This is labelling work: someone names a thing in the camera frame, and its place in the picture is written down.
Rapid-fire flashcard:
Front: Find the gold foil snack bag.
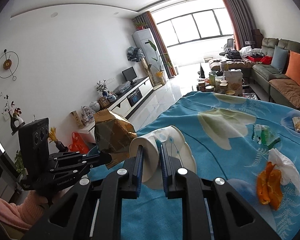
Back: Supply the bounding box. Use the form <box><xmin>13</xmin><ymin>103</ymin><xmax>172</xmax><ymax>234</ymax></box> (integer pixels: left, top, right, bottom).
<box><xmin>94</xmin><ymin>109</ymin><xmax>137</xmax><ymax>169</ymax></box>

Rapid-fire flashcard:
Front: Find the white dotted paper cup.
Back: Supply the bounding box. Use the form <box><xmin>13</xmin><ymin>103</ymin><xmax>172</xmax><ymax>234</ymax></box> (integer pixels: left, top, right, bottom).
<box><xmin>153</xmin><ymin>125</ymin><xmax>197</xmax><ymax>173</ymax></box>

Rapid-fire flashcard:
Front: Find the orange peel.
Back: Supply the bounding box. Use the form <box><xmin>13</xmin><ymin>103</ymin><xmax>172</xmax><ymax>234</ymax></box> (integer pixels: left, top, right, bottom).
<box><xmin>256</xmin><ymin>161</ymin><xmax>283</xmax><ymax>211</ymax></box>

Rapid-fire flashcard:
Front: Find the green white candy wrapper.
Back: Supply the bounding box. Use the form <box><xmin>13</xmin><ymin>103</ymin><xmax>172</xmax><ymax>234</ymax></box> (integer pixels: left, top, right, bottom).
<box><xmin>251</xmin><ymin>125</ymin><xmax>281</xmax><ymax>148</ymax></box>

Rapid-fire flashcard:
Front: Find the white tissue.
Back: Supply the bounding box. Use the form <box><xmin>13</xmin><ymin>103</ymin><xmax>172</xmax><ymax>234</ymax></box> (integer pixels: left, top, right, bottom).
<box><xmin>268</xmin><ymin>148</ymin><xmax>300</xmax><ymax>196</ymax></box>

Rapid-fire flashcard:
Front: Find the pink sleeved left forearm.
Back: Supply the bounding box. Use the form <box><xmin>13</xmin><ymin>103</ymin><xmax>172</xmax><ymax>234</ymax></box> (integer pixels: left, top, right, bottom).
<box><xmin>0</xmin><ymin>198</ymin><xmax>49</xmax><ymax>230</ymax></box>

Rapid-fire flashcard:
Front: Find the person's left hand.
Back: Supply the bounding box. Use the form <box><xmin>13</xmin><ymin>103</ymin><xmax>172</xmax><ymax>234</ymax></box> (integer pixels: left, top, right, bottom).
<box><xmin>27</xmin><ymin>189</ymin><xmax>65</xmax><ymax>204</ymax></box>

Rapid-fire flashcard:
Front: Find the teal chair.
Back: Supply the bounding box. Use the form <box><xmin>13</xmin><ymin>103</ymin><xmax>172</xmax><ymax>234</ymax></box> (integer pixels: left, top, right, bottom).
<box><xmin>87</xmin><ymin>145</ymin><xmax>100</xmax><ymax>157</ymax></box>

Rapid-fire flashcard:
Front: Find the orange plastic bag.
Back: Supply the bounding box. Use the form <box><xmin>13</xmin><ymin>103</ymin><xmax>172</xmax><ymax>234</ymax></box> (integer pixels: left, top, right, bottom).
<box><xmin>69</xmin><ymin>132</ymin><xmax>89</xmax><ymax>154</ymax></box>

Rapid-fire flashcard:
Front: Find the black plant stand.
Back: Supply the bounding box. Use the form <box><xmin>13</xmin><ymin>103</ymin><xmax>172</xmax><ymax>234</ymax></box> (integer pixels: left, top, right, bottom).
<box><xmin>0</xmin><ymin>92</ymin><xmax>65</xmax><ymax>181</ymax></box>

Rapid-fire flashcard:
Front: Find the white black tv cabinet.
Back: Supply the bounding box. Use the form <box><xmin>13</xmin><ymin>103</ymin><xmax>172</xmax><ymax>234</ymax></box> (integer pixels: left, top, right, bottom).
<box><xmin>77</xmin><ymin>76</ymin><xmax>154</xmax><ymax>136</ymax></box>

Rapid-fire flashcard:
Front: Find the small black monitor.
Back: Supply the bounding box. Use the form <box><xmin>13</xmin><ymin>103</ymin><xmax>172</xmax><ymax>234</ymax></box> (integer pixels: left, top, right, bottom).
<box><xmin>122</xmin><ymin>67</ymin><xmax>137</xmax><ymax>84</ymax></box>

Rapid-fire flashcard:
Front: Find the blue floral tablecloth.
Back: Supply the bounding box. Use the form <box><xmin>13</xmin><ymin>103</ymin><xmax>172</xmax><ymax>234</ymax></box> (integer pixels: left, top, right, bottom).
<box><xmin>87</xmin><ymin>90</ymin><xmax>300</xmax><ymax>240</ymax></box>

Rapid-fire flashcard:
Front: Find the cluttered coffee table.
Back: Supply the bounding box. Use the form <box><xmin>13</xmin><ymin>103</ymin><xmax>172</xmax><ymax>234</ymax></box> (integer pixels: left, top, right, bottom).
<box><xmin>192</xmin><ymin>67</ymin><xmax>258</xmax><ymax>100</ymax></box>

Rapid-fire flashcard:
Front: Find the tall green potted plant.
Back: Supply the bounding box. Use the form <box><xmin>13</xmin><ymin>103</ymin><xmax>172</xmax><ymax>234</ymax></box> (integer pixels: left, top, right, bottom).
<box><xmin>145</xmin><ymin>40</ymin><xmax>170</xmax><ymax>86</ymax></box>

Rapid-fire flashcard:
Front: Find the white standing air conditioner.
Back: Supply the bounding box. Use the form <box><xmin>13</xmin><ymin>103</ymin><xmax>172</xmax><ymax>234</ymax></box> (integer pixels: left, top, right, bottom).
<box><xmin>132</xmin><ymin>29</ymin><xmax>160</xmax><ymax>82</ymax></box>

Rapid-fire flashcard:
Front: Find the green sectional sofa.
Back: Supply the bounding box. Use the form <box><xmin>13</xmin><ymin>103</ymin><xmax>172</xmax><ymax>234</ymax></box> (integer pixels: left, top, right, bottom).
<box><xmin>208</xmin><ymin>37</ymin><xmax>300</xmax><ymax>114</ymax></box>

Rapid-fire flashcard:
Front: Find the left orange grey curtain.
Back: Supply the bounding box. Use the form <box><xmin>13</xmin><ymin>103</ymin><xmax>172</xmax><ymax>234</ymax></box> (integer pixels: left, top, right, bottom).
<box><xmin>133</xmin><ymin>11</ymin><xmax>177</xmax><ymax>79</ymax></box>

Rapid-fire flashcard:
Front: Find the orange grey curtain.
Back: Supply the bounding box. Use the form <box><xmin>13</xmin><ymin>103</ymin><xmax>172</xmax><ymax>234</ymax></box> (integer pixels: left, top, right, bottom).
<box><xmin>222</xmin><ymin>0</ymin><xmax>256</xmax><ymax>50</ymax></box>
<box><xmin>133</xmin><ymin>11</ymin><xmax>177</xmax><ymax>79</ymax></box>

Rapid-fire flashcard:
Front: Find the grey-blue cushion far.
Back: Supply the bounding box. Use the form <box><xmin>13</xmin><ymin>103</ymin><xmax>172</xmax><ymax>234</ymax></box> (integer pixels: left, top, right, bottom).
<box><xmin>271</xmin><ymin>46</ymin><xmax>288</xmax><ymax>73</ymax></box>

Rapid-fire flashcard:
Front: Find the orange cushion far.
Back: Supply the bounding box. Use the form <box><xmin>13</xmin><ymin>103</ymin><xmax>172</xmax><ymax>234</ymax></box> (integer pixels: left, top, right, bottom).
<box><xmin>285</xmin><ymin>51</ymin><xmax>300</xmax><ymax>86</ymax></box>

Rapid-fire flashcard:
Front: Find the large window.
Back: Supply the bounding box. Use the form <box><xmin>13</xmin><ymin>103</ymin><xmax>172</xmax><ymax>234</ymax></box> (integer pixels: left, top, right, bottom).
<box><xmin>157</xmin><ymin>8</ymin><xmax>234</xmax><ymax>47</ymax></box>

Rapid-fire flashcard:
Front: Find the right orange grey curtain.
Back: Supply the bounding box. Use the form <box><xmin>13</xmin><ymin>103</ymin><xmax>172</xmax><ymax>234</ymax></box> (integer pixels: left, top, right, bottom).
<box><xmin>222</xmin><ymin>0</ymin><xmax>256</xmax><ymax>50</ymax></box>

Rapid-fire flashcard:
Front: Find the round wall clock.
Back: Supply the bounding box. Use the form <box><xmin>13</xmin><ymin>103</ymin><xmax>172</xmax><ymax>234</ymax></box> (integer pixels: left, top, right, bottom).
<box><xmin>0</xmin><ymin>49</ymin><xmax>19</xmax><ymax>81</ymax></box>

